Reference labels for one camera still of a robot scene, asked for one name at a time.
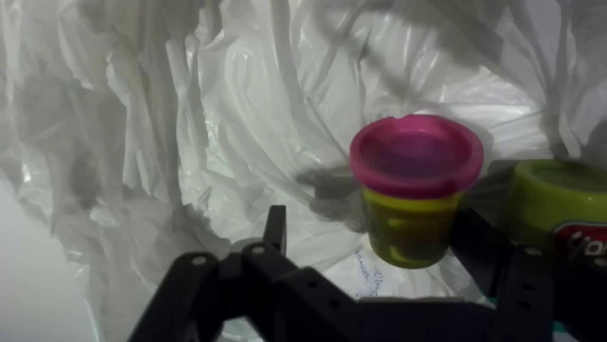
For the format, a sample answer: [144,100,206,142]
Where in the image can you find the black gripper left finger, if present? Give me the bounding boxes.
[128,203,405,342]

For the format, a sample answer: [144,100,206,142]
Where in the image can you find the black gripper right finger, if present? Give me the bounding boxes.
[449,207,607,342]

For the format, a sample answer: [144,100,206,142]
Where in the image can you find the pink lidded toy tub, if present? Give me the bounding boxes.
[348,113,483,267]

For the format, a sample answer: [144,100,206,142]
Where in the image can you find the green play dough tub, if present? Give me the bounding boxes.
[506,159,607,264]

